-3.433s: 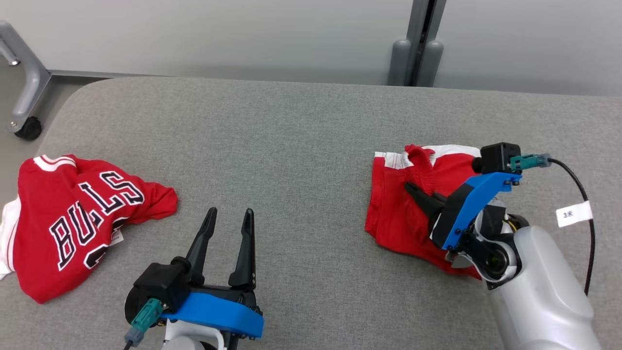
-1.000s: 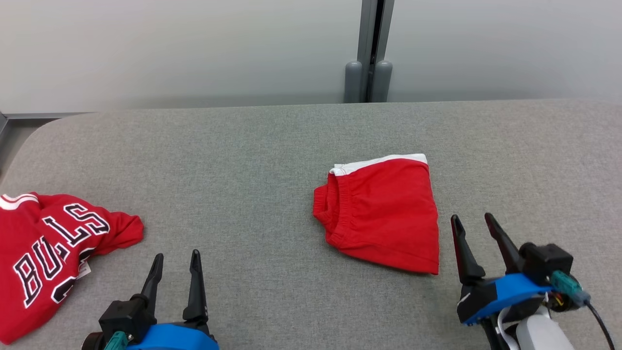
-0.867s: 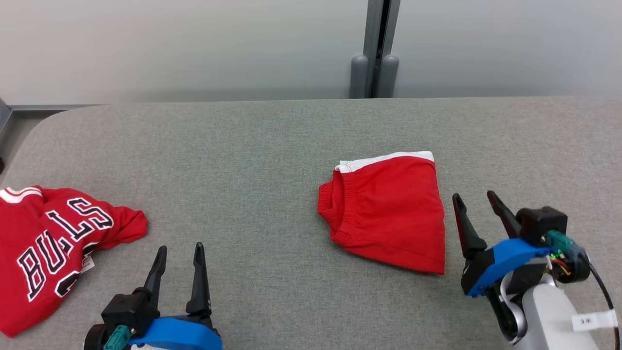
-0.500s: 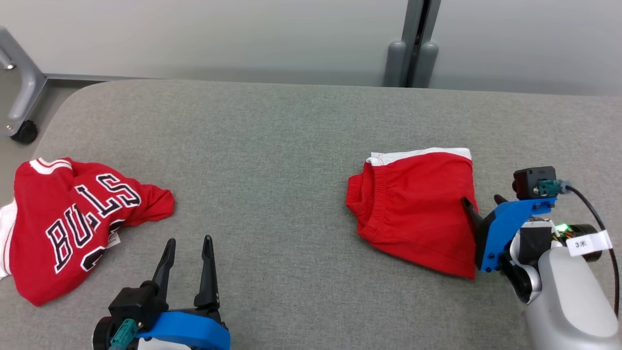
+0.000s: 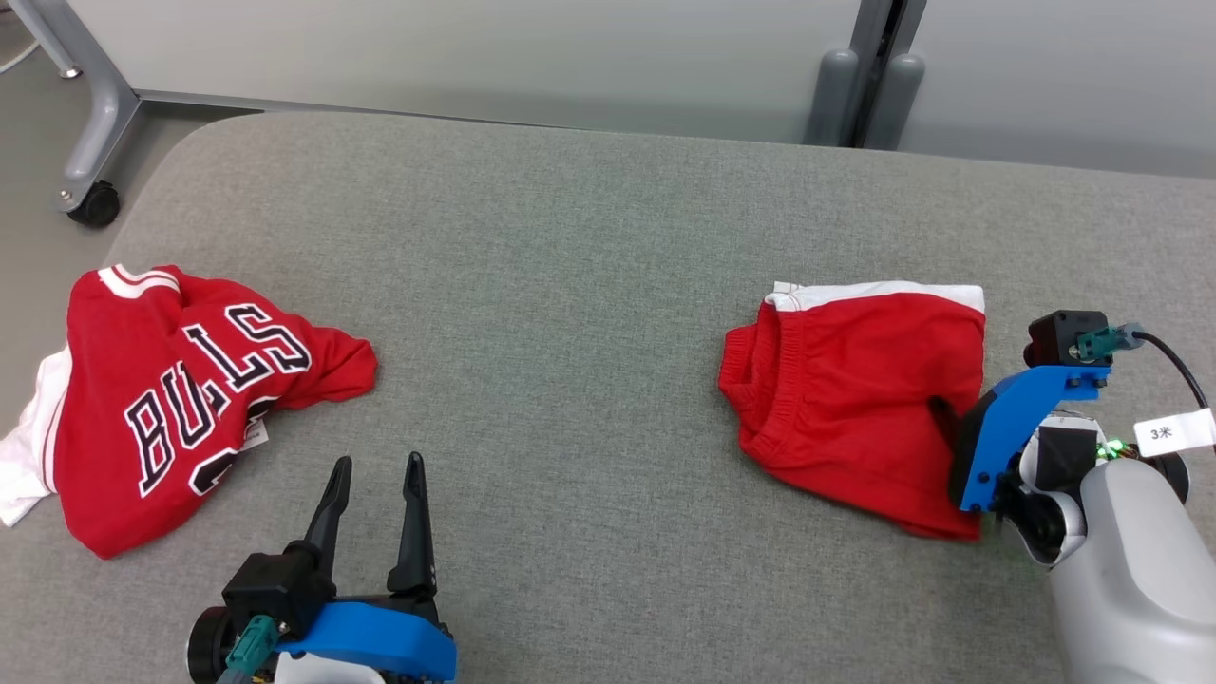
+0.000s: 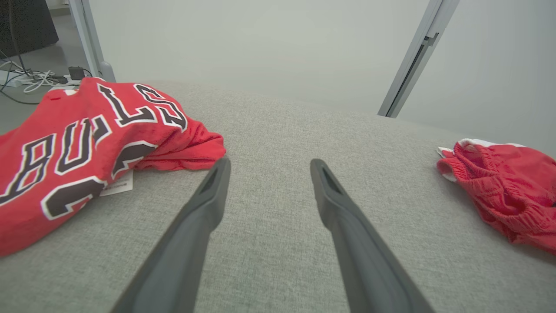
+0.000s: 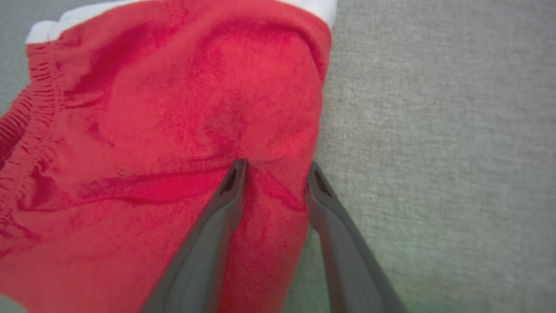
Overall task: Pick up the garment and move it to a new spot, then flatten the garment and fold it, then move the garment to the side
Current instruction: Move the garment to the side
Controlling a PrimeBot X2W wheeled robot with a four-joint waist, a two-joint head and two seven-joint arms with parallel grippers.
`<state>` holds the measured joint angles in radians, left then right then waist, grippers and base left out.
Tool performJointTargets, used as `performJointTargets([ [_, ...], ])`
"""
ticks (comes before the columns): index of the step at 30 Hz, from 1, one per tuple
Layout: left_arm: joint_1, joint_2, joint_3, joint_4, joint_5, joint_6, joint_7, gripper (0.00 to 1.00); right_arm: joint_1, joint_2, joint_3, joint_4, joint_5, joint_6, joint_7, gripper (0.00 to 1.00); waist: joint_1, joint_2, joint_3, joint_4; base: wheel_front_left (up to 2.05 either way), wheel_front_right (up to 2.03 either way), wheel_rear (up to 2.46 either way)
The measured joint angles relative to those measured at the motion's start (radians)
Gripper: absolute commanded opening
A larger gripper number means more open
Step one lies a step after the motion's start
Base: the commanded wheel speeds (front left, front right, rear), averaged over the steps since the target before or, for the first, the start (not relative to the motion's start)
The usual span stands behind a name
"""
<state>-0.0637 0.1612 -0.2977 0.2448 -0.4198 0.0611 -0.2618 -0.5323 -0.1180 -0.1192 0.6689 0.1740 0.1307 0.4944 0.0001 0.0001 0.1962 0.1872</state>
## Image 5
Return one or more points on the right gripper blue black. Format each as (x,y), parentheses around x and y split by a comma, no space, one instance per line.
(997,427)

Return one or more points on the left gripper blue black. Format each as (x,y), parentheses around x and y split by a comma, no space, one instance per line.
(380,636)

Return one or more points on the red shorts with white stripe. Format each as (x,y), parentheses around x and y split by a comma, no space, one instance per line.
(855,399)

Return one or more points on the red Bulls basketball jersey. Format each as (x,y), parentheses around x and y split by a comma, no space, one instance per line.
(142,380)

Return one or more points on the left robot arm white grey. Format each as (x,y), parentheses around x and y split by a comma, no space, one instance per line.
(323,673)

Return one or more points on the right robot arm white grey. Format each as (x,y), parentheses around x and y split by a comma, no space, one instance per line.
(1140,579)

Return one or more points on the black caster wheel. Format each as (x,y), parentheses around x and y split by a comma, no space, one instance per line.
(95,204)

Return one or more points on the grey wheeled stand leg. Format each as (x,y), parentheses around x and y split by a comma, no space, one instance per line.
(104,123)

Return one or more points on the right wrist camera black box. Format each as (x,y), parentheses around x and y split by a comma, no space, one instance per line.
(1059,337)

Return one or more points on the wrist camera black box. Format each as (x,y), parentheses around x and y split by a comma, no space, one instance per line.
(1059,337)
(275,589)

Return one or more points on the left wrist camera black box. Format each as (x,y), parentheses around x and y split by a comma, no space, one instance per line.
(275,589)

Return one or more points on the grey rounded post cap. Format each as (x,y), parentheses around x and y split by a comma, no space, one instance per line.
(895,100)
(831,95)

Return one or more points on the grey partition post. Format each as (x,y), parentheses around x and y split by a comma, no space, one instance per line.
(883,38)

